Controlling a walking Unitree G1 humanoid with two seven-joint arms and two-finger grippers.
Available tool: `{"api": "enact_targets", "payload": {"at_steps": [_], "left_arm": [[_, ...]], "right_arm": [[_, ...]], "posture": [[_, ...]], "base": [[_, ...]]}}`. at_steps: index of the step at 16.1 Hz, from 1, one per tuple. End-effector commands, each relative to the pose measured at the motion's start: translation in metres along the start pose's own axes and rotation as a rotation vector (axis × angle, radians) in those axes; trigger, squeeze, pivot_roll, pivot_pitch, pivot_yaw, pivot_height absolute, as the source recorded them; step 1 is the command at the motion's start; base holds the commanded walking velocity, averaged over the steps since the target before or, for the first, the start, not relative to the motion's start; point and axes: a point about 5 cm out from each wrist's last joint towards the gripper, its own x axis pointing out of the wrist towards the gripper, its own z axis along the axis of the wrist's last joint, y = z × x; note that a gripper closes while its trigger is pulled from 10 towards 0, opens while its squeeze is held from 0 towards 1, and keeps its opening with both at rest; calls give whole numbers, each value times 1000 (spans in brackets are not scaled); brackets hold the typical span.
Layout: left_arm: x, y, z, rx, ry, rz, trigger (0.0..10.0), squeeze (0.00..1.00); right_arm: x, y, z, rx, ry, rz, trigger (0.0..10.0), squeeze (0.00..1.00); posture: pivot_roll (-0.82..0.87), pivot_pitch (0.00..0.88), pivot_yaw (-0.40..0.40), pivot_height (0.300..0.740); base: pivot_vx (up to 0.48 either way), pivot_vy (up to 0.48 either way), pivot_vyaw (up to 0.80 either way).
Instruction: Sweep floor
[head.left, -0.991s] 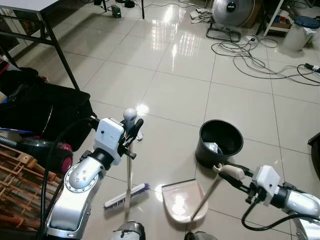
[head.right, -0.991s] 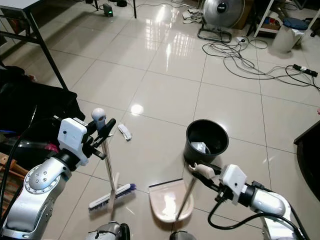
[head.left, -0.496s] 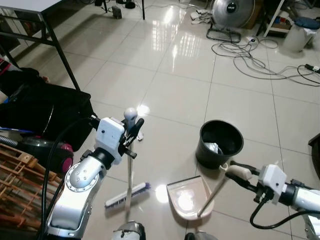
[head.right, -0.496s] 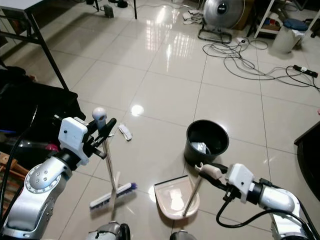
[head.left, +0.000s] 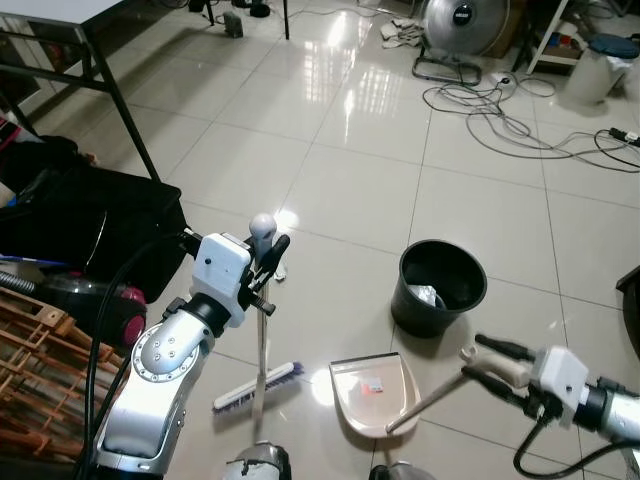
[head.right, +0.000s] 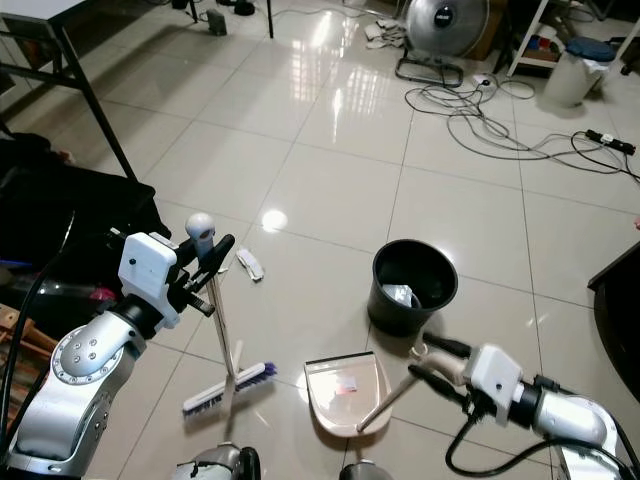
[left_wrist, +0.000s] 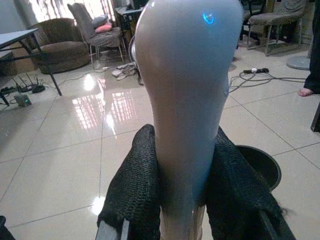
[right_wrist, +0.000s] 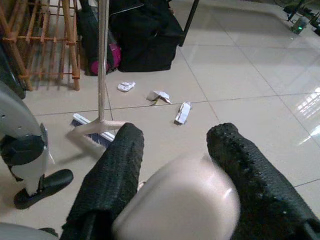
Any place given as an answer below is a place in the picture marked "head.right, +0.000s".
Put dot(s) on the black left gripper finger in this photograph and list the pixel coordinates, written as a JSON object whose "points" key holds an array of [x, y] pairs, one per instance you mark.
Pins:
{"points": [[191, 252], [222, 258]]}

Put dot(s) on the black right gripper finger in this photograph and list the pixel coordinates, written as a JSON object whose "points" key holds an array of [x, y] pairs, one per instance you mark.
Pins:
{"points": [[450, 346], [445, 384]]}

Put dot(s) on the silver floor fan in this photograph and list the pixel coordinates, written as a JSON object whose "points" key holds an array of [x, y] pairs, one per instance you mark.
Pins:
{"points": [[445, 20]]}

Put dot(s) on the white paper scrap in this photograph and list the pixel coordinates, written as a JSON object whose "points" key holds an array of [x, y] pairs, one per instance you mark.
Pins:
{"points": [[251, 265]]}

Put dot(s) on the black plastic bucket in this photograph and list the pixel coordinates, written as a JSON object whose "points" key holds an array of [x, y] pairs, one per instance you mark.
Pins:
{"points": [[400, 320]]}

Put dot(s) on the crumpled white trash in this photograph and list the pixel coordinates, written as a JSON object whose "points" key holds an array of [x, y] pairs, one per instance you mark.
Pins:
{"points": [[402, 296]]}

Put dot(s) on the small white red wrapper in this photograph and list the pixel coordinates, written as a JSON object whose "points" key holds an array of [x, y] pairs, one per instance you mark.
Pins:
{"points": [[351, 382]]}

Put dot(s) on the red vacuum cleaner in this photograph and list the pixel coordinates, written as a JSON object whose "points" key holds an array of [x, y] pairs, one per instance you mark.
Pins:
{"points": [[95, 295]]}

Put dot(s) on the silver robot right leg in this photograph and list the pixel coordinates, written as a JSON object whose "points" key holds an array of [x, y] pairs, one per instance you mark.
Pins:
{"points": [[365, 472]]}

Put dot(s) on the silver robot leg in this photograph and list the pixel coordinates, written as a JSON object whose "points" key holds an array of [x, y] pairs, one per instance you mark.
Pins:
{"points": [[220, 463], [365, 472]]}

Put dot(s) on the wooden slatted rack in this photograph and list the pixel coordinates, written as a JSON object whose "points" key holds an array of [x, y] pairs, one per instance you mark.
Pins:
{"points": [[20, 380]]}

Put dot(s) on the black bag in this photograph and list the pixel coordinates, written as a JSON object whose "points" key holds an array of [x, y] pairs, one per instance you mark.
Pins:
{"points": [[60, 215]]}

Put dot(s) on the black low table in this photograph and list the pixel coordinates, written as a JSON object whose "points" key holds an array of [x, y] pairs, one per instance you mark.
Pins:
{"points": [[620, 320]]}

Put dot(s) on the silver robot left leg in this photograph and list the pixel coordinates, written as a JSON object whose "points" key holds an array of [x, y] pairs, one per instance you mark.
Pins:
{"points": [[220, 463]]}

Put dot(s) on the grey power adapter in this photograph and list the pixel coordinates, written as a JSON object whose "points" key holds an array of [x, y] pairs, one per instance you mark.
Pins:
{"points": [[216, 22]]}

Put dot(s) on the black power strip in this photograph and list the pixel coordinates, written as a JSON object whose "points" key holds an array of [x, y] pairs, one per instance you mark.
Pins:
{"points": [[610, 141]]}

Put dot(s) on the white bin with blue lid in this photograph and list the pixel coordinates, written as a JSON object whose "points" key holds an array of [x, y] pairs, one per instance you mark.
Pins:
{"points": [[575, 78]]}

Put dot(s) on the white shelf rack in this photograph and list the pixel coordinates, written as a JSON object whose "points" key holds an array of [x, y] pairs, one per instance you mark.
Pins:
{"points": [[526, 40]]}

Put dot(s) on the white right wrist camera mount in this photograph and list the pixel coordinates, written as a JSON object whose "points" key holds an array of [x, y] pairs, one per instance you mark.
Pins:
{"points": [[498, 375]]}

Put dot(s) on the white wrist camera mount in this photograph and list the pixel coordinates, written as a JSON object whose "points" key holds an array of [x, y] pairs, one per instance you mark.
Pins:
{"points": [[498, 375], [145, 275]]}

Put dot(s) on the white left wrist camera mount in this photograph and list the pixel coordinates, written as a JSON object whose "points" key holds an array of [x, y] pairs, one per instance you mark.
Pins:
{"points": [[145, 275]]}

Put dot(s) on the grey-top black-frame table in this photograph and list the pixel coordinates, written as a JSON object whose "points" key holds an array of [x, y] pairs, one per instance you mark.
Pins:
{"points": [[40, 8]]}

